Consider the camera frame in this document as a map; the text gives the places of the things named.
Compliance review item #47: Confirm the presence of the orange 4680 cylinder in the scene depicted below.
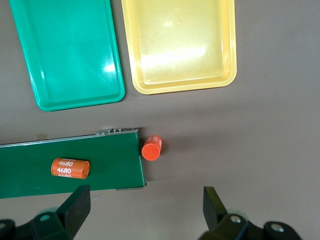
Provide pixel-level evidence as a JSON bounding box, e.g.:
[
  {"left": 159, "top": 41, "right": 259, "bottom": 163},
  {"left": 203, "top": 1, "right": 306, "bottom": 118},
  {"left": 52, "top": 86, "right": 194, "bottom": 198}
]
[
  {"left": 50, "top": 157, "right": 91, "bottom": 180},
  {"left": 141, "top": 134, "right": 163, "bottom": 162}
]

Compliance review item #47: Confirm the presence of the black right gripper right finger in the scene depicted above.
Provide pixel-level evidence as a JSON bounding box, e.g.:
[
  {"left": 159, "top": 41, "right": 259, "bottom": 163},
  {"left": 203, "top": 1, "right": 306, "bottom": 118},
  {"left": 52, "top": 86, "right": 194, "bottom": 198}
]
[{"left": 198, "top": 186, "right": 304, "bottom": 240}]

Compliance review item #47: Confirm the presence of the green belt conveyor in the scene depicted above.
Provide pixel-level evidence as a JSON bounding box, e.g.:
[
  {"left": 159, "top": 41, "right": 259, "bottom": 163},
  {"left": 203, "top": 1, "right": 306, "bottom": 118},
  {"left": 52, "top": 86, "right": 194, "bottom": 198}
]
[{"left": 0, "top": 127, "right": 148, "bottom": 200}]

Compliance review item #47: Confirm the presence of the yellow plastic tray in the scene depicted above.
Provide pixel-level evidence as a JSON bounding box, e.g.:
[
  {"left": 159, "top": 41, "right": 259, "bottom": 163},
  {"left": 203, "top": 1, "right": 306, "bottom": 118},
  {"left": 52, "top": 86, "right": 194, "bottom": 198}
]
[{"left": 120, "top": 0, "right": 238, "bottom": 95}]

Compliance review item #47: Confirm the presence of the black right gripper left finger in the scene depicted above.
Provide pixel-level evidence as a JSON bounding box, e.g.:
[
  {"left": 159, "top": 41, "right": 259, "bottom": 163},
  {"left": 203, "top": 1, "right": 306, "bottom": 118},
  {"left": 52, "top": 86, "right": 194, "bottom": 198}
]
[{"left": 0, "top": 184, "right": 92, "bottom": 240}]

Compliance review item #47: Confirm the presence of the green plastic tray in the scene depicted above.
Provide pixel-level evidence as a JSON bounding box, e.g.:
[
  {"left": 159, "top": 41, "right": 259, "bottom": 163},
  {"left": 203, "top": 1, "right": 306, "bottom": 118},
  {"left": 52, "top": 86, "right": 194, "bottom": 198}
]
[{"left": 8, "top": 0, "right": 126, "bottom": 112}]

